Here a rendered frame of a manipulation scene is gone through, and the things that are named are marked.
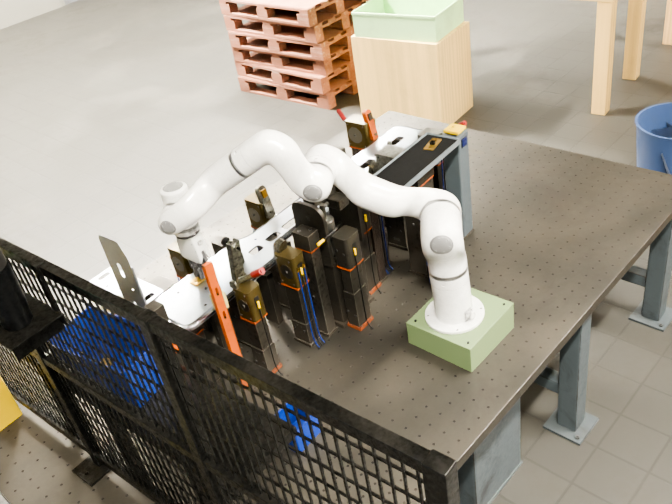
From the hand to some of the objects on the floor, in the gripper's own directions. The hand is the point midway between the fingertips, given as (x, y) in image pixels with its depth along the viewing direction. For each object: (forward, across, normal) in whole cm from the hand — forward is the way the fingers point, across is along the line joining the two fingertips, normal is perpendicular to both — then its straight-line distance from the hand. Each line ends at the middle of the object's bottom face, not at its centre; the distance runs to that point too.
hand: (200, 270), depth 230 cm
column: (+103, +67, +43) cm, 130 cm away
